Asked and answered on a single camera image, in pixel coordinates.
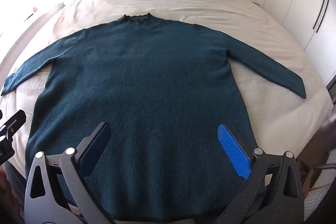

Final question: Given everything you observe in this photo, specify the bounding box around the beige bed blanket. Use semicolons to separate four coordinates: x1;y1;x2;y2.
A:
0;0;334;224

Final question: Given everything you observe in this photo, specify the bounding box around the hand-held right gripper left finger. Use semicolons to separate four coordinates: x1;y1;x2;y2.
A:
24;122;117;224

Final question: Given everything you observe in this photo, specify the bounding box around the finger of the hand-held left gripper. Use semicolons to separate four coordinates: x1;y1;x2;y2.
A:
0;110;27;146

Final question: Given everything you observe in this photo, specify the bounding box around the dark teal towel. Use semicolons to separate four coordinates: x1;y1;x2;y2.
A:
1;13;307;224

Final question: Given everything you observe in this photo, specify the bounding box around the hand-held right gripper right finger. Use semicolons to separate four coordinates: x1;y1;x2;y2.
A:
217;123;306;224

